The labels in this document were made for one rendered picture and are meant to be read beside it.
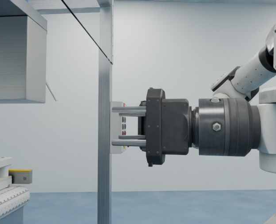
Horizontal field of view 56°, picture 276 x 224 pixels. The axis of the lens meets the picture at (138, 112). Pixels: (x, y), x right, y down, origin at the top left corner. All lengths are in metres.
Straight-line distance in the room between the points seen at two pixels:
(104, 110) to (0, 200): 0.78
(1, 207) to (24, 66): 0.31
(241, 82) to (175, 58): 3.23
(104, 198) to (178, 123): 0.99
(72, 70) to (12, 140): 1.35
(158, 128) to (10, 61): 0.42
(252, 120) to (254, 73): 0.50
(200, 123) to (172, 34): 3.85
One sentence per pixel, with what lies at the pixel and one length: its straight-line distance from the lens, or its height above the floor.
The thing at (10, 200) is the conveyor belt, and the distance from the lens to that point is 0.66.
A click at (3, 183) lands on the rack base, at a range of 0.71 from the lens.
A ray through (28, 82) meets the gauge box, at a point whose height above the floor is 1.09.
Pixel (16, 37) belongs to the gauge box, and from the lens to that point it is 0.69.
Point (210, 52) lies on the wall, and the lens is 4.27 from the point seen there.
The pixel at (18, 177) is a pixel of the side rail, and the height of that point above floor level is 0.85.
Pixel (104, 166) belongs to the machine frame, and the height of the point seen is 0.78.
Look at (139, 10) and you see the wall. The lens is 4.28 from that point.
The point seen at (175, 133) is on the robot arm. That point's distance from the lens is 0.39.
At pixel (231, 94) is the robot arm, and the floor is 1.09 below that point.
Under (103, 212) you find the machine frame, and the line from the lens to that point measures 1.37.
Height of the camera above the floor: 0.99
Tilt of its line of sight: 3 degrees up
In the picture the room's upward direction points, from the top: straight up
